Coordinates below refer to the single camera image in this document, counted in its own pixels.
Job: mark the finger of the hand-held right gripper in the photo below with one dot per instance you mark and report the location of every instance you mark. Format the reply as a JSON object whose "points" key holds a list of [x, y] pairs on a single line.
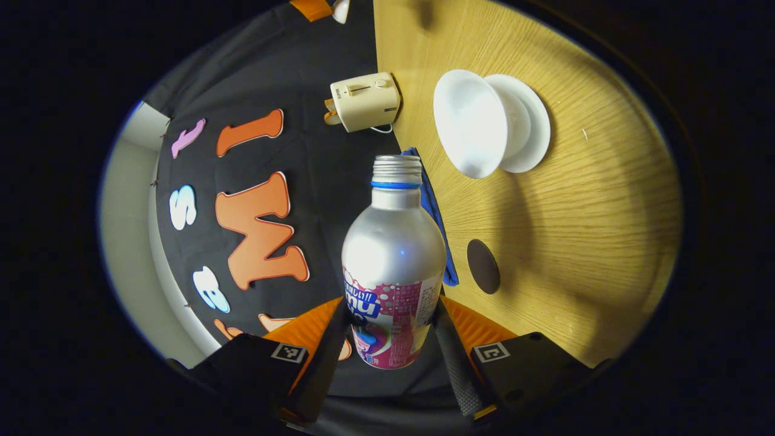
{"points": [[312, 9]]}

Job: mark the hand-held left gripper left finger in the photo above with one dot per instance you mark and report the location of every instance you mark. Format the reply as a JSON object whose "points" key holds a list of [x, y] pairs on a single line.
{"points": [[327, 363]]}

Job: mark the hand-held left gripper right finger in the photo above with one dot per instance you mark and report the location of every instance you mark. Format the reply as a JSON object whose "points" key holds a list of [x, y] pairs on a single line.
{"points": [[451, 363]]}

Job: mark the dark round coaster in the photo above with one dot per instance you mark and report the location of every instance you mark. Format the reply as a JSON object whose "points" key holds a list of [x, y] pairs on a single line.
{"points": [[483, 266]]}

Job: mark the silver water bottle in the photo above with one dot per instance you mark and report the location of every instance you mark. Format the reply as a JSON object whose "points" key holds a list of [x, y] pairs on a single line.
{"points": [[393, 260]]}

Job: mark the white teacup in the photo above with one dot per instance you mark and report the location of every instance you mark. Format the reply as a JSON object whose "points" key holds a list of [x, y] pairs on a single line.
{"points": [[469, 124]]}

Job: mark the brown toast slice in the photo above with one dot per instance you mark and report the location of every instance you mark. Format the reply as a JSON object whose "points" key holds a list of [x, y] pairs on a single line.
{"points": [[330, 105], [332, 118]]}

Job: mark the cream toaster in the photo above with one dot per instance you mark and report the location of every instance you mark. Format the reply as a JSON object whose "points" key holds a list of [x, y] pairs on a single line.
{"points": [[366, 100]]}

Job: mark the blue towel cloth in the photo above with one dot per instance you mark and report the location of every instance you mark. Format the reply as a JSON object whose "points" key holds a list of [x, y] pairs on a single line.
{"points": [[439, 224]]}

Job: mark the black backdrop cloth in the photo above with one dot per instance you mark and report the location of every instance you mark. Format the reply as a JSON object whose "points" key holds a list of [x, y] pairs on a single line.
{"points": [[315, 181]]}

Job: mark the white saucer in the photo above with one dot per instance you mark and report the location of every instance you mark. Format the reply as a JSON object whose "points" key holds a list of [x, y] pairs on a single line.
{"points": [[533, 124]]}

